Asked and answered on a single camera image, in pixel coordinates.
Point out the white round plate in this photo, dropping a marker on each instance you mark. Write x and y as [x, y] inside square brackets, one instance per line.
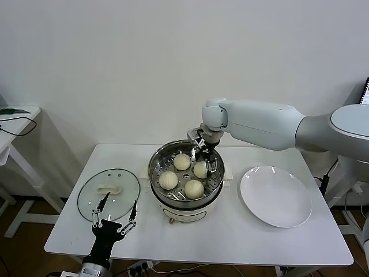
[276, 196]

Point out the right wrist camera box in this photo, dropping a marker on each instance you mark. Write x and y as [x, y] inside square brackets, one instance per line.
[192, 134]

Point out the round glass pot lid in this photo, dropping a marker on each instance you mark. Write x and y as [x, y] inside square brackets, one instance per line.
[86, 199]

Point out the green flat item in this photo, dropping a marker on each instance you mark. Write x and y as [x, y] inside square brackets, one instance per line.
[13, 110]

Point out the stainless steel steamer basket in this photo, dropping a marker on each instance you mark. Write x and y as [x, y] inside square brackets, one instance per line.
[161, 155]

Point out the black power adapter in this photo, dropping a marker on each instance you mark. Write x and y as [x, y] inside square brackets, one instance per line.
[325, 184]

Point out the white steamed baozi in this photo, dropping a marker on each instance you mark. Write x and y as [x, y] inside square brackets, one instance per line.
[200, 170]
[193, 189]
[168, 180]
[182, 161]

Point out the open laptop computer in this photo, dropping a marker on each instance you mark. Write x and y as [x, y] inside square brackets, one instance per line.
[365, 92]

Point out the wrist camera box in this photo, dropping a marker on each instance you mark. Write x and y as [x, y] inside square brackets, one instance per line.
[192, 134]
[67, 274]

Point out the white electric cooker base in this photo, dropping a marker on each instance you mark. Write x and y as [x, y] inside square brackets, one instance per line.
[184, 215]

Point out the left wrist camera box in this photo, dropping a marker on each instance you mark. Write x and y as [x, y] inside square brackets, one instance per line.
[67, 274]

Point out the white wall plug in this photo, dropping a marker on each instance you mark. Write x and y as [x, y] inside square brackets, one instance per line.
[358, 189]

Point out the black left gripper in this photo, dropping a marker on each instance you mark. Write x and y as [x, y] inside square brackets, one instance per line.
[105, 229]

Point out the white power strip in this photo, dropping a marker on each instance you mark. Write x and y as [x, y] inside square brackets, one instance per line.
[139, 268]

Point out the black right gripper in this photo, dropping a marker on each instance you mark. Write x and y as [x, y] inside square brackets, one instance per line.
[207, 152]

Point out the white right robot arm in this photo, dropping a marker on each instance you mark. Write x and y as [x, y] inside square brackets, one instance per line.
[259, 121]

